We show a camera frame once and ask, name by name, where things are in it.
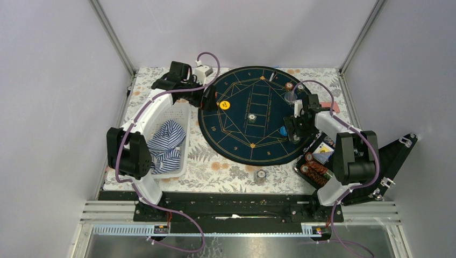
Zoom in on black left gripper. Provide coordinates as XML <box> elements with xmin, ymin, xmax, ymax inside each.
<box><xmin>181</xmin><ymin>75</ymin><xmax>219</xmax><ymax>111</ymax></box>

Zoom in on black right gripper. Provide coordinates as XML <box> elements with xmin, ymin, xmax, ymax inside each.
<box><xmin>283</xmin><ymin>113</ymin><xmax>319</xmax><ymax>142</ymax></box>

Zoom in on blue small blind button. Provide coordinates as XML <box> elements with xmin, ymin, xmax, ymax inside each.
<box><xmin>279</xmin><ymin>126</ymin><xmax>288</xmax><ymax>137</ymax></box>

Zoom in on clear dealer button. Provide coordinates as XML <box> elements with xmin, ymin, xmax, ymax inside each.
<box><xmin>284</xmin><ymin>91</ymin><xmax>297</xmax><ymax>105</ymax></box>

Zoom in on yellow big blind button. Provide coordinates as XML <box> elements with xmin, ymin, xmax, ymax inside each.
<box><xmin>219</xmin><ymin>101</ymin><xmax>231</xmax><ymax>110</ymax></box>

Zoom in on grey chip stack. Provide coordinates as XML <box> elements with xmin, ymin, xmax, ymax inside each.
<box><xmin>254</xmin><ymin>169</ymin><xmax>267</xmax><ymax>185</ymax></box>

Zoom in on pink sponge block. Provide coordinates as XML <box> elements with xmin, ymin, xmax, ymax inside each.
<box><xmin>320</xmin><ymin>102</ymin><xmax>340</xmax><ymax>114</ymax></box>

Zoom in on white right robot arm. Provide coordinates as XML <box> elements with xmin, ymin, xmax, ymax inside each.
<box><xmin>284</xmin><ymin>94</ymin><xmax>380</xmax><ymax>221</ymax></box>

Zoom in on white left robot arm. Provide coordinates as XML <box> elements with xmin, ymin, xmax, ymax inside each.
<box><xmin>106</xmin><ymin>61</ymin><xmax>217</xmax><ymax>221</ymax></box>

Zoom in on playing card deck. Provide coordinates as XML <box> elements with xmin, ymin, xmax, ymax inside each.
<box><xmin>312</xmin><ymin>142</ymin><xmax>334</xmax><ymax>164</ymax></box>

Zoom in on white plastic laundry basket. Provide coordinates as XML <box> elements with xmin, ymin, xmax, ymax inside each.
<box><xmin>144</xmin><ymin>103</ymin><xmax>191</xmax><ymax>179</ymax></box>

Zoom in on black poker chip case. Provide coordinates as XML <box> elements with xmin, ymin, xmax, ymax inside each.
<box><xmin>294</xmin><ymin>132</ymin><xmax>418</xmax><ymax>206</ymax></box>

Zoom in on red chip rows in case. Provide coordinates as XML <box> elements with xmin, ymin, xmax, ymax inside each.
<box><xmin>300</xmin><ymin>153</ymin><xmax>332</xmax><ymax>188</ymax></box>

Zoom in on round dark poker mat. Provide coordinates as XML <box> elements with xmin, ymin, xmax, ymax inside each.
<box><xmin>197</xmin><ymin>66</ymin><xmax>315</xmax><ymax>166</ymax></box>

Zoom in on blue white striped cloth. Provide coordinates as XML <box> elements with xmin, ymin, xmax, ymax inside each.
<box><xmin>146</xmin><ymin>120</ymin><xmax>187</xmax><ymax>175</ymax></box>

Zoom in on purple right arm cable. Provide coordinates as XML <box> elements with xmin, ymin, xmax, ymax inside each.
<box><xmin>289</xmin><ymin>80</ymin><xmax>381</xmax><ymax>257</ymax></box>

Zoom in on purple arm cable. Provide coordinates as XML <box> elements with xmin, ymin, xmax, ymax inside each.
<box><xmin>289</xmin><ymin>80</ymin><xmax>381</xmax><ymax>257</ymax></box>
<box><xmin>115</xmin><ymin>51</ymin><xmax>221</xmax><ymax>221</ymax></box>

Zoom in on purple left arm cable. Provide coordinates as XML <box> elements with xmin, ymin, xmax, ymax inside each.
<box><xmin>115</xmin><ymin>51</ymin><xmax>221</xmax><ymax>221</ymax></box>

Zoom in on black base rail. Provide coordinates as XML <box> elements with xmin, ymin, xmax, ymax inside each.
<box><xmin>98</xmin><ymin>191</ymin><xmax>331</xmax><ymax>234</ymax></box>

